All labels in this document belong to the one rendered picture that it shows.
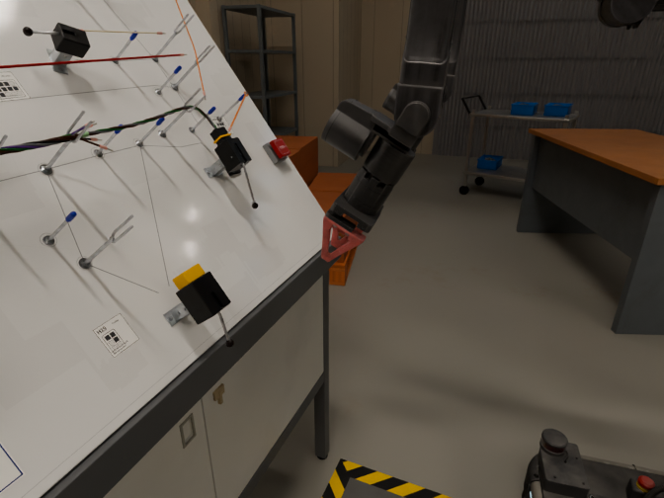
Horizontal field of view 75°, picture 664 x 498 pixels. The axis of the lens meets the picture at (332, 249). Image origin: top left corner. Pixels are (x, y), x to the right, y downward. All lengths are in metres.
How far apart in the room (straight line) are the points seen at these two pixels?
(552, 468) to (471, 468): 0.39
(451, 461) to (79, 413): 1.37
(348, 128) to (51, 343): 0.48
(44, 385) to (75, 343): 0.06
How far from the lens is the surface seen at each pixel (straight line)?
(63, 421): 0.67
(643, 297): 2.73
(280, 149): 1.17
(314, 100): 5.98
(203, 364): 0.78
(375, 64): 7.03
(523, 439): 1.95
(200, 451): 0.95
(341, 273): 2.76
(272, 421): 1.20
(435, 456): 1.80
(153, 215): 0.85
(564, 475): 1.49
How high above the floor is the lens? 1.32
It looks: 23 degrees down
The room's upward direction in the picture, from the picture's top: straight up
